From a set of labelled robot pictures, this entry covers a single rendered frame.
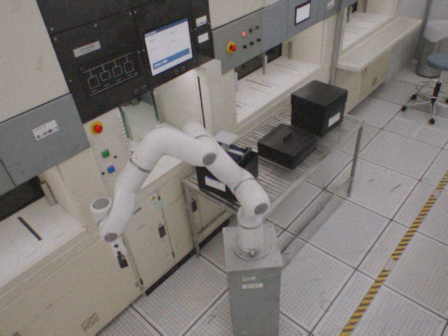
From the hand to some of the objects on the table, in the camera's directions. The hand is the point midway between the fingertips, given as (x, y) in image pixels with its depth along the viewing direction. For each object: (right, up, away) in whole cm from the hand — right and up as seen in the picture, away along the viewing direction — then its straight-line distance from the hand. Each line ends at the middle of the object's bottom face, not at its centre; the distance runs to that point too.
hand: (122, 257), depth 156 cm
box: (+111, +71, +116) cm, 175 cm away
